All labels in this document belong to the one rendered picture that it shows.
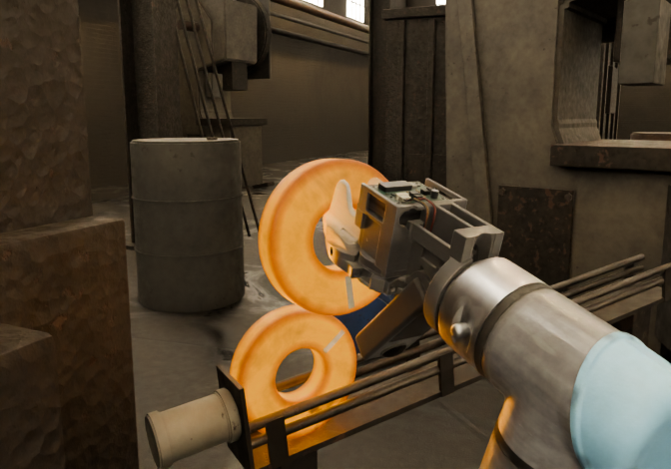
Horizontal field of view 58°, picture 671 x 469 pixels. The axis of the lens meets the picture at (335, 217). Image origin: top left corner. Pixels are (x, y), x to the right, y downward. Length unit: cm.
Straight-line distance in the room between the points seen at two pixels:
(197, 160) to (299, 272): 252
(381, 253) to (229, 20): 789
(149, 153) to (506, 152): 172
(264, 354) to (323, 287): 14
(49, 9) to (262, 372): 51
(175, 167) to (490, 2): 167
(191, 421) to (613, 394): 46
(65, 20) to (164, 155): 225
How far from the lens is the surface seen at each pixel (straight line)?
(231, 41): 831
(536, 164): 282
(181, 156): 306
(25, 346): 64
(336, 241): 53
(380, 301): 237
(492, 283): 41
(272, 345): 69
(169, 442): 68
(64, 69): 85
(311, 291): 58
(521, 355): 38
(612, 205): 274
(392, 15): 452
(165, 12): 478
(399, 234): 46
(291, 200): 56
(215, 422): 69
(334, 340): 73
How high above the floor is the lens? 101
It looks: 10 degrees down
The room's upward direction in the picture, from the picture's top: straight up
